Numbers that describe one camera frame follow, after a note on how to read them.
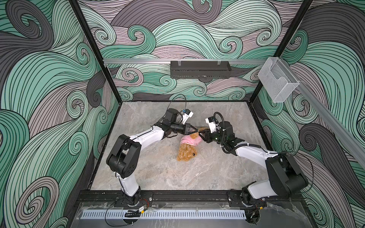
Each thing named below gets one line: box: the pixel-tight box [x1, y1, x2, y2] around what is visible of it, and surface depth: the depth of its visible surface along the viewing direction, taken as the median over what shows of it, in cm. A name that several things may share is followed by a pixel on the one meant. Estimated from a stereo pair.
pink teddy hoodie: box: [180, 134, 202, 147], surface depth 85 cm
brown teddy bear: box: [176, 126, 209, 162], surface depth 81 cm
